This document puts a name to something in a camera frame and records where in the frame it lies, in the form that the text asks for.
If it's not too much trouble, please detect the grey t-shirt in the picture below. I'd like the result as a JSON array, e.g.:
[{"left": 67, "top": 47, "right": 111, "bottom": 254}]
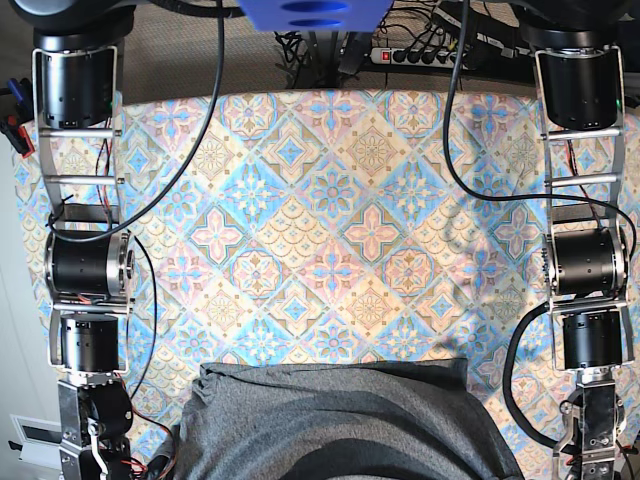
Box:
[{"left": 175, "top": 359, "right": 522, "bottom": 479}]

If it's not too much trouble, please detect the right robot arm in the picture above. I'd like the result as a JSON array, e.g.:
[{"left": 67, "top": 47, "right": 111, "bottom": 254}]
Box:
[{"left": 15, "top": 1, "right": 160, "bottom": 479}]

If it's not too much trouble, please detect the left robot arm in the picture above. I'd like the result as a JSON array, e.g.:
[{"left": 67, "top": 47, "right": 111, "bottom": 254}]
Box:
[{"left": 513, "top": 1, "right": 634, "bottom": 479}]

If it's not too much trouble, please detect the patterned tablecloth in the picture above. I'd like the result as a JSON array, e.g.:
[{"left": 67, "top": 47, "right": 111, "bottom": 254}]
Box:
[{"left": 14, "top": 90, "right": 640, "bottom": 480}]

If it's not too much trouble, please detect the white power strip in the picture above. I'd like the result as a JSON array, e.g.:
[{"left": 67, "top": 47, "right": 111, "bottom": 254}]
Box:
[{"left": 369, "top": 41, "right": 457, "bottom": 69}]

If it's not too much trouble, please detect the red black clamp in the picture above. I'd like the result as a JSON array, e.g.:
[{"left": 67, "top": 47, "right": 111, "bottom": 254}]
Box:
[{"left": 0, "top": 115, "right": 35, "bottom": 158}]

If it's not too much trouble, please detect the blue clamp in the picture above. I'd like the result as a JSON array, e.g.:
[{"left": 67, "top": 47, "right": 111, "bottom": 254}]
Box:
[{"left": 7, "top": 78, "right": 33, "bottom": 117}]

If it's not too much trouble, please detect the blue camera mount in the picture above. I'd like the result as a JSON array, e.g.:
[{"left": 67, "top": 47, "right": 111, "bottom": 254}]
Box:
[{"left": 238, "top": 0, "right": 393, "bottom": 33}]

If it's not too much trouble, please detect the white wall box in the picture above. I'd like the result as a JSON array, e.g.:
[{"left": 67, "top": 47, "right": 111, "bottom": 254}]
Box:
[{"left": 8, "top": 414, "right": 62, "bottom": 472}]

